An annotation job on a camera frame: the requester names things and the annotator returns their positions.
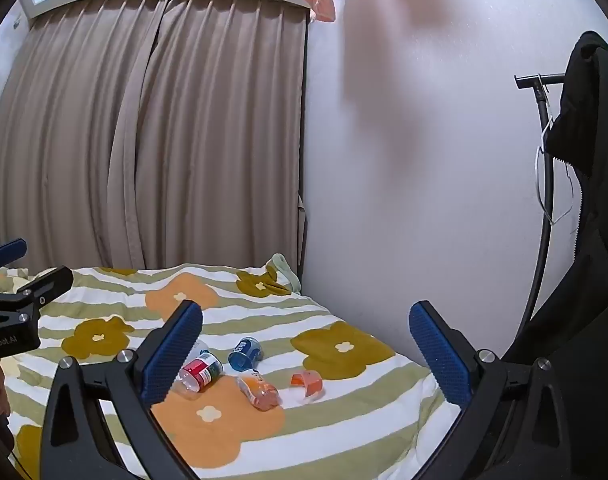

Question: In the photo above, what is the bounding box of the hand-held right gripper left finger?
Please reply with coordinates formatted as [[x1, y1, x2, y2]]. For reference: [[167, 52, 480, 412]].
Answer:
[[38, 300, 205, 480]]

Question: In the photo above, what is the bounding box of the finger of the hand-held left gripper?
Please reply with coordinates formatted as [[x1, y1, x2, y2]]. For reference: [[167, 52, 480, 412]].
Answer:
[[0, 238, 29, 275], [0, 265, 75, 322]]

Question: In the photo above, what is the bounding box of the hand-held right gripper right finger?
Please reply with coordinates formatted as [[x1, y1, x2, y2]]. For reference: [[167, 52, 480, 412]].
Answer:
[[408, 301, 576, 480]]

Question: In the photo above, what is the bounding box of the blue cup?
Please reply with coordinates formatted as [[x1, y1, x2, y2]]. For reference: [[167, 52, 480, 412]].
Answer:
[[227, 336, 263, 372]]

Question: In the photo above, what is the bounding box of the yellow crumpled cloth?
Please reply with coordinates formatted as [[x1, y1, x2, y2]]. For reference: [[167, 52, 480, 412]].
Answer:
[[0, 267, 60, 297]]

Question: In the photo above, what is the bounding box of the bottle with red label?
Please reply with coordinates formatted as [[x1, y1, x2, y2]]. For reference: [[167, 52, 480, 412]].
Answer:
[[172, 351, 226, 402]]

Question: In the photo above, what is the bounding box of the orange drink bottle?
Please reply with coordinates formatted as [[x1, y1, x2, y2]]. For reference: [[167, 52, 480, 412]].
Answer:
[[236, 369, 283, 412]]

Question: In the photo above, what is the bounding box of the floral striped blanket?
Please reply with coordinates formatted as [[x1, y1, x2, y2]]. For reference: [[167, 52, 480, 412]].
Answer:
[[0, 263, 462, 480]]

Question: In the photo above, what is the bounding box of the pale green cloth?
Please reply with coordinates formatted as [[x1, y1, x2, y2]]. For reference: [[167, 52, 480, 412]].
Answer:
[[264, 253, 303, 294]]

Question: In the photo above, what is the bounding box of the black clothes rack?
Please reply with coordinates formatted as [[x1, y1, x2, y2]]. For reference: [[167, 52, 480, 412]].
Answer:
[[514, 73, 570, 341]]

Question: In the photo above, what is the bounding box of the beige curtain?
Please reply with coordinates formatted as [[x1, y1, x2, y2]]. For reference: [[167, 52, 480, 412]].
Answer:
[[0, 0, 309, 271]]

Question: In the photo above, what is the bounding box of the black coat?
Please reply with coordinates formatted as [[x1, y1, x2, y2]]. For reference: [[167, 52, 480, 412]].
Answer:
[[499, 31, 608, 461]]

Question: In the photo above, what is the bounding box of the white wire hanger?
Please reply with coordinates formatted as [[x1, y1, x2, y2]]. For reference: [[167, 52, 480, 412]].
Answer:
[[533, 87, 585, 226]]

